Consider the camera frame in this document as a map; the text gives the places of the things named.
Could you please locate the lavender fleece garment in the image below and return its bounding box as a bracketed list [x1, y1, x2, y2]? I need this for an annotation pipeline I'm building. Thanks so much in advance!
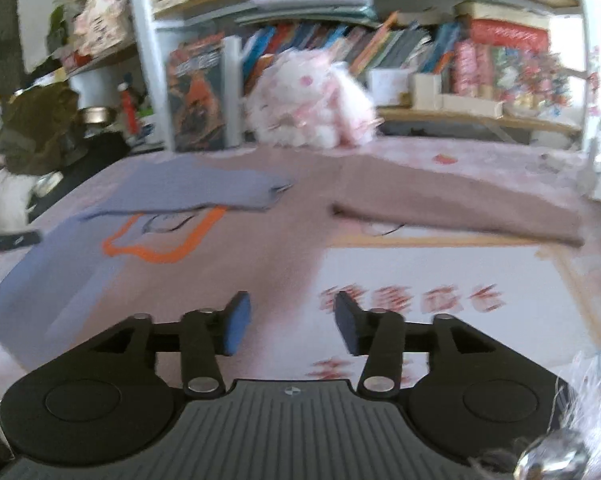
[0, 155, 293, 368]

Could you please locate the pink checkered cartoon bedsheet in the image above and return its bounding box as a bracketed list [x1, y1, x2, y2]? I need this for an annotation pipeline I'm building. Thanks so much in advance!
[0, 134, 601, 411]

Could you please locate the white pink plush bunny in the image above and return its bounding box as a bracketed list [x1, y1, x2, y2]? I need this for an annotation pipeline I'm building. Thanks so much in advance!
[244, 49, 381, 150]

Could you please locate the red tube bottle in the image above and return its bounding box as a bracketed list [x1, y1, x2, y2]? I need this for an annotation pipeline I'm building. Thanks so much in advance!
[118, 82, 140, 136]

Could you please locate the round metal tin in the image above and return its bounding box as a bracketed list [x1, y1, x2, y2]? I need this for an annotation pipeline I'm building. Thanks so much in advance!
[78, 106, 117, 128]

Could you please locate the large orange dark cover book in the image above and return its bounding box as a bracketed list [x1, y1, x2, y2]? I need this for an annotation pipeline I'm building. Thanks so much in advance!
[166, 34, 226, 152]

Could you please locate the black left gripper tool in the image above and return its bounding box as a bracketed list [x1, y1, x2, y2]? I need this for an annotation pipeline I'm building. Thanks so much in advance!
[0, 231, 42, 254]

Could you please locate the row of colourful books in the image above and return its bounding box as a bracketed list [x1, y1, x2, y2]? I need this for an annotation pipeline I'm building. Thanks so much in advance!
[243, 13, 460, 91]

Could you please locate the red colourful boxed book set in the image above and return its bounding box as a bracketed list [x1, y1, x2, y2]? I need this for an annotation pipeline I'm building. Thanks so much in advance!
[452, 15, 570, 110]

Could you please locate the floral pink fabric bundle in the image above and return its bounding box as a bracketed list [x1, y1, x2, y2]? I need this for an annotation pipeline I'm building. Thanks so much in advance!
[74, 0, 131, 58]

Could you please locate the white wooden bookshelf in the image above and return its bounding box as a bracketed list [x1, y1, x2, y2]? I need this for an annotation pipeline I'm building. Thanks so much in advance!
[129, 0, 595, 153]

